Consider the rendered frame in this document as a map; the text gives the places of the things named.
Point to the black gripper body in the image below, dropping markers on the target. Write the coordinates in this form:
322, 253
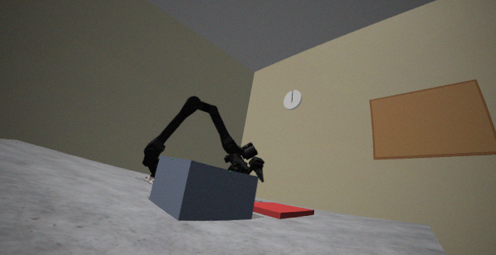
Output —
247, 170

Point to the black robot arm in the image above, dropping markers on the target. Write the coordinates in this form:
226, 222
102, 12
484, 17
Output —
156, 146

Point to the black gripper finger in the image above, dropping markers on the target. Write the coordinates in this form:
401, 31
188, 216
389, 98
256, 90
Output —
258, 170

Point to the red square lid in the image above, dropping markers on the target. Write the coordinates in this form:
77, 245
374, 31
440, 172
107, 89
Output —
280, 211

